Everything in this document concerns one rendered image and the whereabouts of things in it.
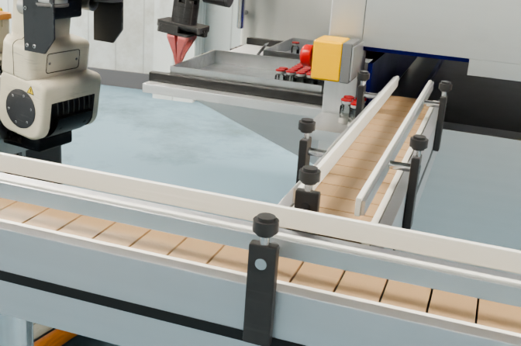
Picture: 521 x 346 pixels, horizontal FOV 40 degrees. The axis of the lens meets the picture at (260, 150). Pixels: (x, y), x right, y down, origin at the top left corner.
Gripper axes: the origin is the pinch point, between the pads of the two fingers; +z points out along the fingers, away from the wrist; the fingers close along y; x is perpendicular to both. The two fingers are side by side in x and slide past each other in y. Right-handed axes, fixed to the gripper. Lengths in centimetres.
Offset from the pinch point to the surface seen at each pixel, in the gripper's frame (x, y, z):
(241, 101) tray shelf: -10.8, 19.3, 2.2
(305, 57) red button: -20.4, 32.8, -11.3
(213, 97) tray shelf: -10.7, 13.1, 2.9
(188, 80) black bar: -7.6, 5.8, 1.4
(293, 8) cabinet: 90, 2, -6
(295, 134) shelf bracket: -2.5, 30.1, 8.7
